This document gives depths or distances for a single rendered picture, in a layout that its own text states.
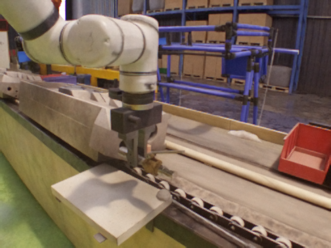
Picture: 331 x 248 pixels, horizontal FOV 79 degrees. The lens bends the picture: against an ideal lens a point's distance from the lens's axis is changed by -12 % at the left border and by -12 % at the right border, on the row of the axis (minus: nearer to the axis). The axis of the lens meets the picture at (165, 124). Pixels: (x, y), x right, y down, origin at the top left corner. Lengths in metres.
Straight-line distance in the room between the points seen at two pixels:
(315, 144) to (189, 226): 0.83
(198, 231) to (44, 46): 0.54
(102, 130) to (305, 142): 0.97
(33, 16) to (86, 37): 0.11
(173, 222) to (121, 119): 0.31
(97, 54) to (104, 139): 0.39
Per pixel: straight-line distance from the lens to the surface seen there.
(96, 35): 0.37
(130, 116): 0.50
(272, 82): 9.64
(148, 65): 0.49
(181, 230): 0.63
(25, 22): 0.45
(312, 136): 1.24
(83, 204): 0.65
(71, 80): 2.61
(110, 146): 0.71
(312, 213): 0.82
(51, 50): 0.47
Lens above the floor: 1.19
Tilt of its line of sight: 18 degrees down
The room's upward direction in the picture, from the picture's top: 3 degrees clockwise
